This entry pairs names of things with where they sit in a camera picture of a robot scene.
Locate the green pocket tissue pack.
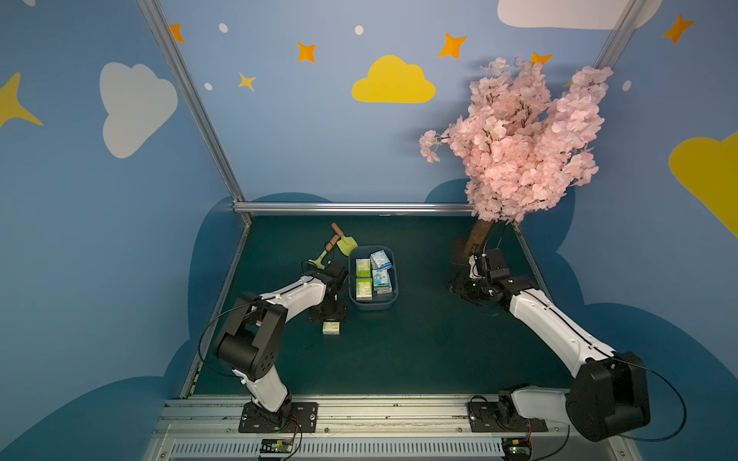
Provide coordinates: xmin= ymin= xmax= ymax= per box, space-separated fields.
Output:
xmin=322 ymin=322 xmax=340 ymax=335

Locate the blue plastic storage box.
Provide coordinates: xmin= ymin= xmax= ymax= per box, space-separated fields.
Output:
xmin=349 ymin=245 xmax=399 ymax=311

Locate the blue pocket tissue pack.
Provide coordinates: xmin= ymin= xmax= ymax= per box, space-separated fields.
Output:
xmin=370 ymin=250 xmax=392 ymax=270

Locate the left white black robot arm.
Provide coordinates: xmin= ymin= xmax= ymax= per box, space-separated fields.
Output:
xmin=206 ymin=263 xmax=348 ymax=426

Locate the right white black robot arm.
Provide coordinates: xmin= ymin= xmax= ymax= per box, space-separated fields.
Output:
xmin=449 ymin=275 xmax=652 ymax=442

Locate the green toy rake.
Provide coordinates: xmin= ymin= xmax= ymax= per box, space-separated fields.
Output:
xmin=307 ymin=234 xmax=340 ymax=270

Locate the green toy shovel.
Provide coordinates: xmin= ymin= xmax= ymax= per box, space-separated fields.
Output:
xmin=332 ymin=223 xmax=359 ymax=257

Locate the pink cherry blossom tree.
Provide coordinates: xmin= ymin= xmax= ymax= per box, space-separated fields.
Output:
xmin=419 ymin=58 xmax=613 ymax=257

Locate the left green circuit board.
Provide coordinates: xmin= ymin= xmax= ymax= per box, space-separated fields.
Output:
xmin=259 ymin=439 xmax=294 ymax=458

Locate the green circuit board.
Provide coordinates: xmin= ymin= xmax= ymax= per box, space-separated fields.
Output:
xmin=259 ymin=439 xmax=294 ymax=458
xmin=502 ymin=438 xmax=532 ymax=461

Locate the right green circuit board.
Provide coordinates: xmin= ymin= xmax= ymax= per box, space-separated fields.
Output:
xmin=502 ymin=438 xmax=532 ymax=461

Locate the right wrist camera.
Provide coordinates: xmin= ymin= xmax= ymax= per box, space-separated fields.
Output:
xmin=469 ymin=249 xmax=510 ymax=282

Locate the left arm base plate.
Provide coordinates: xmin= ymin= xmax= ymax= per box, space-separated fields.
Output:
xmin=238 ymin=401 xmax=319 ymax=433

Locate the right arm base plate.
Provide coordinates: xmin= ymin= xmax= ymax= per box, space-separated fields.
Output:
xmin=467 ymin=400 xmax=548 ymax=433

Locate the aluminium rail frame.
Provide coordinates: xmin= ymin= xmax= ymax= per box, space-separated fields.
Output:
xmin=144 ymin=395 xmax=641 ymax=460

